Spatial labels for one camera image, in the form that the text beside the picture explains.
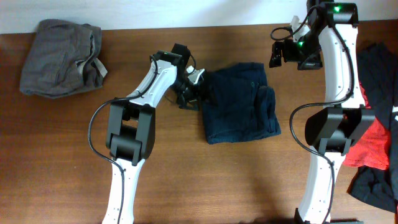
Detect dark blue shorts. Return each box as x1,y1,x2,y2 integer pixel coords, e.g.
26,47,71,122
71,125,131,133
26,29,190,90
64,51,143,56
201,62,282,144

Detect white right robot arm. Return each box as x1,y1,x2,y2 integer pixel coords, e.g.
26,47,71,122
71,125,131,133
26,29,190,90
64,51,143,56
269,1,375,223

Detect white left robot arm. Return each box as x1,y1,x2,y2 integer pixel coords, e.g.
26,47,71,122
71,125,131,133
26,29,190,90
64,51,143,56
103,44,205,223

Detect red mesh garment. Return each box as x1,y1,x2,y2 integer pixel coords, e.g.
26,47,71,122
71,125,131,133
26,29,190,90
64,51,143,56
343,82,391,170

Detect folded grey shorts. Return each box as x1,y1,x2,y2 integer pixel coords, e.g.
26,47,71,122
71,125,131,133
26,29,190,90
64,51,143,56
19,19,108,99

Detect black garment pile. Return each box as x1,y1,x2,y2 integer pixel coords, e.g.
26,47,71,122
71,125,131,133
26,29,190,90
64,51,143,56
348,43,397,213

